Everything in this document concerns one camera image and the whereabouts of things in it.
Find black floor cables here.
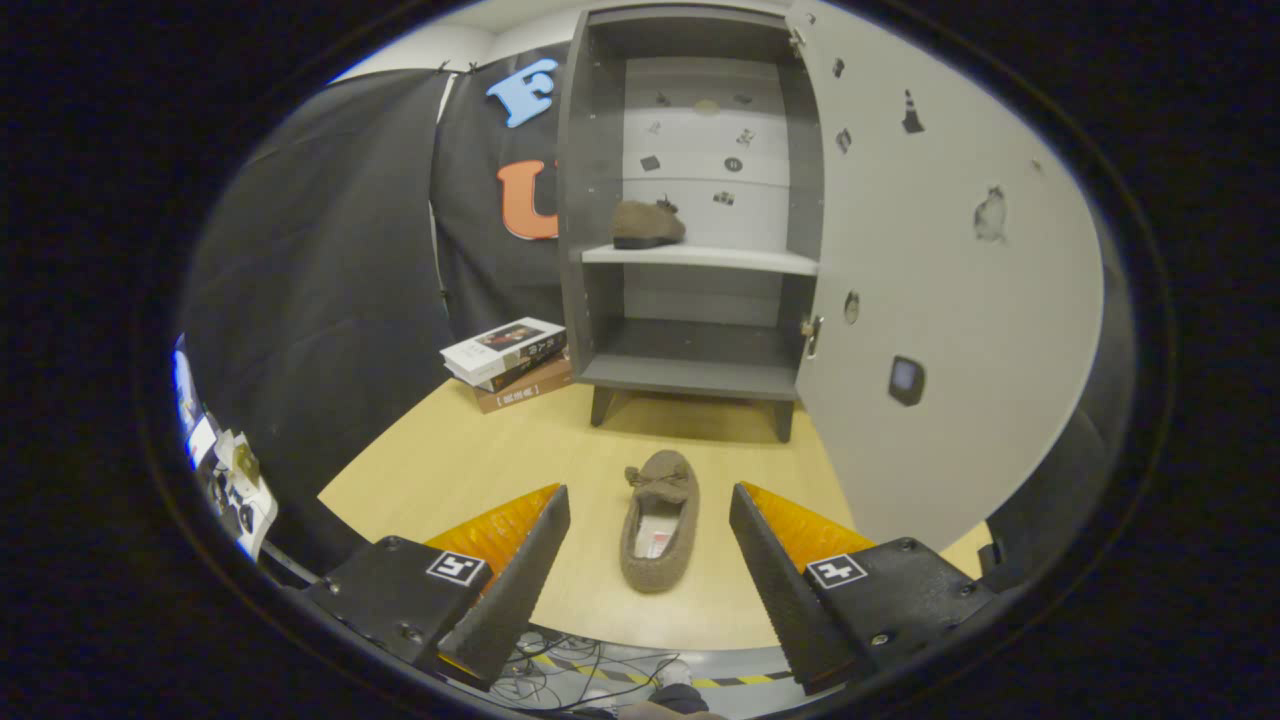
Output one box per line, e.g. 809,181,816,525
500,630,691,713

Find grey shoe cabinet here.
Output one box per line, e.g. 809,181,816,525
557,5,826,444

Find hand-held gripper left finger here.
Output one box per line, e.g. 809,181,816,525
285,483,572,693

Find brown slipper shoe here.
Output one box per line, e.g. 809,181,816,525
619,449,701,594
611,197,687,250

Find black book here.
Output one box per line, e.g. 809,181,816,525
480,345,569,393

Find white printed sheet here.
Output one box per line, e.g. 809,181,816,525
172,335,279,563

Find black backdrop cloth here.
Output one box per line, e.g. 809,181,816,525
180,45,1136,591

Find brown book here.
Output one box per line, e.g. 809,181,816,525
470,355,576,415

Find white book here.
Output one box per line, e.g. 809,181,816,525
440,317,568,386

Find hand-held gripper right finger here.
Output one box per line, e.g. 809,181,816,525
728,481,1001,698

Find beige shoe cabinet door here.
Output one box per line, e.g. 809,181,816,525
785,0,1106,554

